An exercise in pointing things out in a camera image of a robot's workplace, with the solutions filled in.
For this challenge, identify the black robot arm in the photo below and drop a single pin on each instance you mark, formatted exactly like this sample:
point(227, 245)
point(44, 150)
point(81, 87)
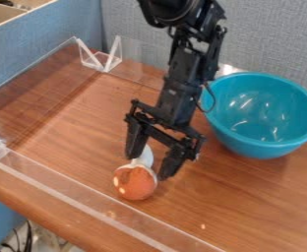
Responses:
point(191, 22)

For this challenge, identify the blue plastic bowl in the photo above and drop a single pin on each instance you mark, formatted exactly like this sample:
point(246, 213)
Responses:
point(257, 112)

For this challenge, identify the clear acrylic front barrier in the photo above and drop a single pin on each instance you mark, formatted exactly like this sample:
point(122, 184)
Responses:
point(104, 208)

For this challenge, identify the clear acrylic back barrier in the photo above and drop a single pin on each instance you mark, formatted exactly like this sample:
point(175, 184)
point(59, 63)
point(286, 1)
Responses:
point(143, 80)

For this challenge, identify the clear acrylic barrier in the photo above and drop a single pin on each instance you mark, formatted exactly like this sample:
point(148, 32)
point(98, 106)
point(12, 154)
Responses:
point(104, 208)
point(143, 80)
point(23, 57)

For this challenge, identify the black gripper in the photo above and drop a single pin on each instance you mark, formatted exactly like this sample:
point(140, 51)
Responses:
point(166, 121)

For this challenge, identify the clear acrylic corner bracket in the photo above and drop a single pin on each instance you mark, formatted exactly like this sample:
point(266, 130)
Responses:
point(100, 61)

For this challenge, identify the clear acrylic left barrier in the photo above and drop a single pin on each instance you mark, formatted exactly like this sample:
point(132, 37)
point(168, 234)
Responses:
point(23, 57)

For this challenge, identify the brown white toy mushroom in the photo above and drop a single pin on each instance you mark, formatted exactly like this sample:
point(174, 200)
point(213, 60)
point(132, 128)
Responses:
point(135, 179)

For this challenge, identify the wooden shelf box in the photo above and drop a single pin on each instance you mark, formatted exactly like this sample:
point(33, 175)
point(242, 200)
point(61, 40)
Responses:
point(15, 8)

